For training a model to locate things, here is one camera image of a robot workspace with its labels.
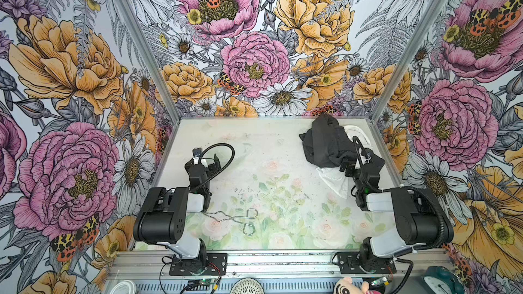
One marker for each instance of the green alarm clock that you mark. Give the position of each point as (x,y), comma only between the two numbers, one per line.
(440,280)

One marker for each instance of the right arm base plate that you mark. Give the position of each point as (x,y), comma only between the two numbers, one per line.
(351,262)

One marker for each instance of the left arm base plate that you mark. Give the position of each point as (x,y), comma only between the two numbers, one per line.
(212,264)

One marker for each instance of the white cloth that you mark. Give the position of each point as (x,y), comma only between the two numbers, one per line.
(332,176)

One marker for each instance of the metal tongs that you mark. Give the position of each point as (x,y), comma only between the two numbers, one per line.
(246,220)

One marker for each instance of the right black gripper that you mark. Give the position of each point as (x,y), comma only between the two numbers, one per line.
(351,167)

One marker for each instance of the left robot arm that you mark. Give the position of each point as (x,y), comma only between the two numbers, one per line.
(162,217)

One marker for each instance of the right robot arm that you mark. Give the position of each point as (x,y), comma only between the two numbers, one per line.
(419,220)

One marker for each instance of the white cup rim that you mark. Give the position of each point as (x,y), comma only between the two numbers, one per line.
(124,287)

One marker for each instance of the white round woven object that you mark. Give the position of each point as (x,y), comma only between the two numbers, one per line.
(247,286)

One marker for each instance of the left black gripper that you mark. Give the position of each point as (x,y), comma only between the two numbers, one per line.
(214,167)

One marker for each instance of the black cloth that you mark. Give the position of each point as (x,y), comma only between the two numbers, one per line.
(328,145)

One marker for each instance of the aluminium front rail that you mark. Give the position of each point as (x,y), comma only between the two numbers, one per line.
(148,265)

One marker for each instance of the pink plush toy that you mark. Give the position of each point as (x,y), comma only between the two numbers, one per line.
(347,286)

